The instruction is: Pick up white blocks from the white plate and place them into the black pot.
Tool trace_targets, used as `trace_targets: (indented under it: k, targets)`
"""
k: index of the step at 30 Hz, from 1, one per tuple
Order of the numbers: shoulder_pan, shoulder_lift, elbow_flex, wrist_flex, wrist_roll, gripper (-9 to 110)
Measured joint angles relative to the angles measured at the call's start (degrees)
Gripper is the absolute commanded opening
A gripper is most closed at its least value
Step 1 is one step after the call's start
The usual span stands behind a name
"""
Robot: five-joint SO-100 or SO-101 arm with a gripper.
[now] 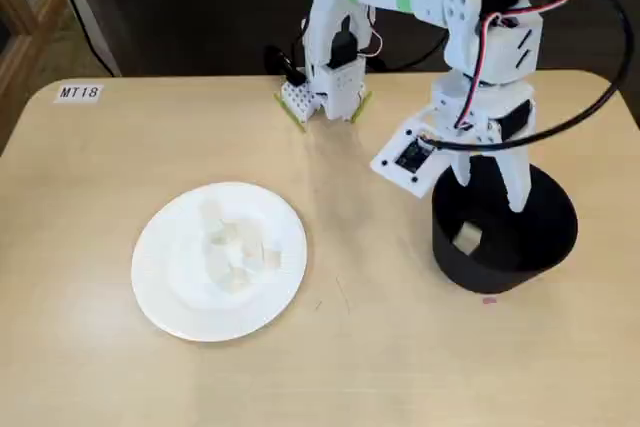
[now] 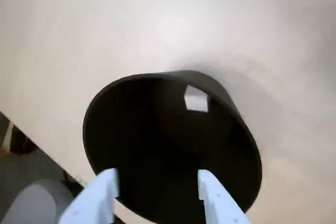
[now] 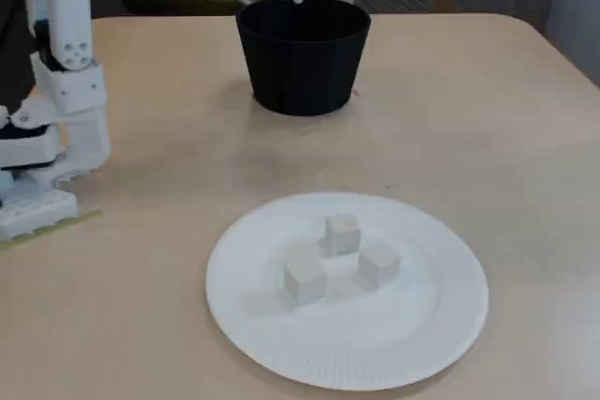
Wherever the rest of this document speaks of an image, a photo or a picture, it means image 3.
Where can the white cube block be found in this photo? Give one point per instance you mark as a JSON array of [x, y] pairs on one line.
[[379, 265], [342, 233], [304, 280]]

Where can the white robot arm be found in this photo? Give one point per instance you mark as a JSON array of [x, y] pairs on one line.
[[70, 20]]

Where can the black pot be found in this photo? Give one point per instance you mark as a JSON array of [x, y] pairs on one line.
[[302, 67]]

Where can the white paper plate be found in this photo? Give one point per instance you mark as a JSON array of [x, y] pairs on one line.
[[347, 348]]

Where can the green base mat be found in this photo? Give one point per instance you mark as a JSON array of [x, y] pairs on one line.
[[79, 219]]

